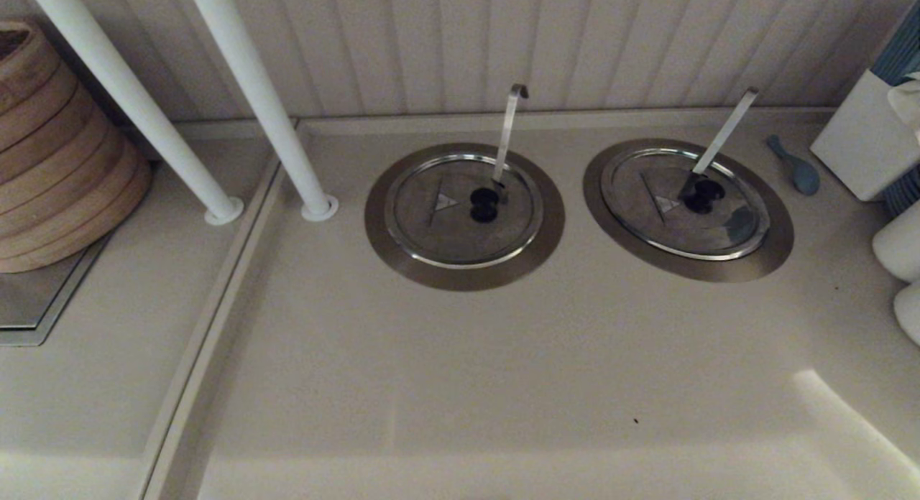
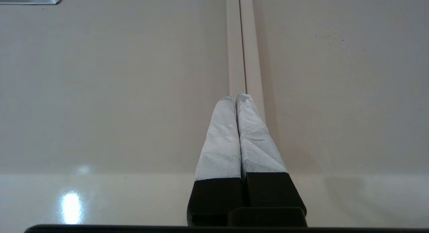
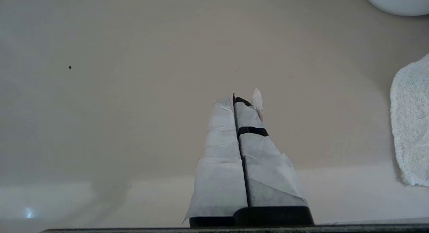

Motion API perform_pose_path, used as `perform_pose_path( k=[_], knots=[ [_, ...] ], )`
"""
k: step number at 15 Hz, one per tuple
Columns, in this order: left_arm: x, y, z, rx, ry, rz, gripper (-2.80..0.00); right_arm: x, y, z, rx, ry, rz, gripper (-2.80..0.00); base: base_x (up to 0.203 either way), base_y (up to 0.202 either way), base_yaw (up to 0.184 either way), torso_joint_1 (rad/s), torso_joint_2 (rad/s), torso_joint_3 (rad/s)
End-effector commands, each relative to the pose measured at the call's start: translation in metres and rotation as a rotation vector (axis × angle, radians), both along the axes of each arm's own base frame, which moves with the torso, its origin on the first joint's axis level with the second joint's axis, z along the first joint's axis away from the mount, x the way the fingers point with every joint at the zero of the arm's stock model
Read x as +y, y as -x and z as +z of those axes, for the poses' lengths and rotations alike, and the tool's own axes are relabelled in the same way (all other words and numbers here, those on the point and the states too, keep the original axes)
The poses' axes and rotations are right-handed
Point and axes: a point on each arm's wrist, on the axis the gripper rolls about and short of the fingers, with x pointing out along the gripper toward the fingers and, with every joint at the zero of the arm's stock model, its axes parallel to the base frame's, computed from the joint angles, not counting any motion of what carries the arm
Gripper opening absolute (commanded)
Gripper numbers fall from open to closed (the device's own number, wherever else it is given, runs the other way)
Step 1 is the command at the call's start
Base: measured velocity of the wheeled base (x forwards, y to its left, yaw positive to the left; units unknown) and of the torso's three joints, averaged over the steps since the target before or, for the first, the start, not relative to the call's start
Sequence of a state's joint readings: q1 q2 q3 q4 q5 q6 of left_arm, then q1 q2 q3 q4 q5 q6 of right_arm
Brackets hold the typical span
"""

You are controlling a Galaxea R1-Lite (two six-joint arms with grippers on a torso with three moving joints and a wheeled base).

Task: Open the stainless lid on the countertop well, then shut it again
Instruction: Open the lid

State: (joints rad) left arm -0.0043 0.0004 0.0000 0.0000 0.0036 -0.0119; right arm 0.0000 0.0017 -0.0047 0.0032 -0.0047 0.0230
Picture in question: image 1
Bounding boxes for white box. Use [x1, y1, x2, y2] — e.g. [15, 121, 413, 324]
[810, 69, 920, 203]

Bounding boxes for beige counter divider strip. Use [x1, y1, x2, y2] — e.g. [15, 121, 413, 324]
[140, 119, 299, 500]

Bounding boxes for steel pot well ring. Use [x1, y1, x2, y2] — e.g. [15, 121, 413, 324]
[364, 142, 566, 292]
[583, 139, 795, 283]

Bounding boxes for bamboo steamer stack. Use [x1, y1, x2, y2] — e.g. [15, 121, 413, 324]
[0, 19, 153, 274]

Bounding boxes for blue plastic spoon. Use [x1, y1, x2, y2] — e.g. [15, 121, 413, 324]
[765, 134, 821, 197]

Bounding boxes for left steel ladle handle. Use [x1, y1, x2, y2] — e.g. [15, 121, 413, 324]
[492, 83, 530, 188]

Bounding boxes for steel lid with black knob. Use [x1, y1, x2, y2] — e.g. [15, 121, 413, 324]
[384, 152, 545, 270]
[600, 148, 771, 262]

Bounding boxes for steel ladle with straight handle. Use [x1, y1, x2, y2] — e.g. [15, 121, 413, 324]
[690, 87, 760, 181]

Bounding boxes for white paper napkin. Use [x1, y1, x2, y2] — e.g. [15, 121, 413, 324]
[886, 73, 920, 145]

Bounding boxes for white metal pole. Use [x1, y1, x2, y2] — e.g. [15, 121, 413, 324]
[22, 0, 244, 226]
[185, 0, 339, 223]

